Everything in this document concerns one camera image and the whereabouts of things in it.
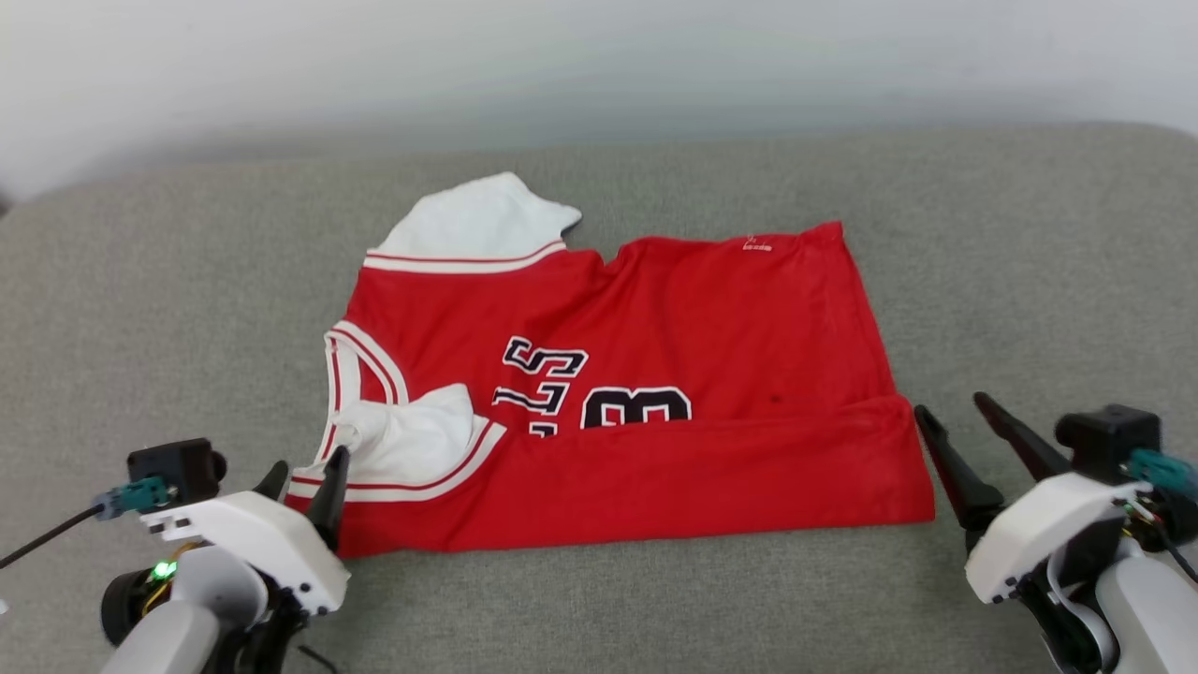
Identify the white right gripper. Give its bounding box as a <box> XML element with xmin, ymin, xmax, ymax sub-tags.
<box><xmin>913</xmin><ymin>390</ymin><xmax>1154</xmax><ymax>605</ymax></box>

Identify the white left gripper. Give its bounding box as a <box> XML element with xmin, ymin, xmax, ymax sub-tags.
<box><xmin>140</xmin><ymin>445</ymin><xmax>353</xmax><ymax>617</ymax></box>

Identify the red and white basketball jersey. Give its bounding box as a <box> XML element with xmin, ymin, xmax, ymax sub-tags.
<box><xmin>284</xmin><ymin>171</ymin><xmax>937</xmax><ymax>560</ymax></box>

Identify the grey fabric sofa cushion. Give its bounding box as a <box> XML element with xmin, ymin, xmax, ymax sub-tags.
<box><xmin>0</xmin><ymin>122</ymin><xmax>1198</xmax><ymax>674</ymax></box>

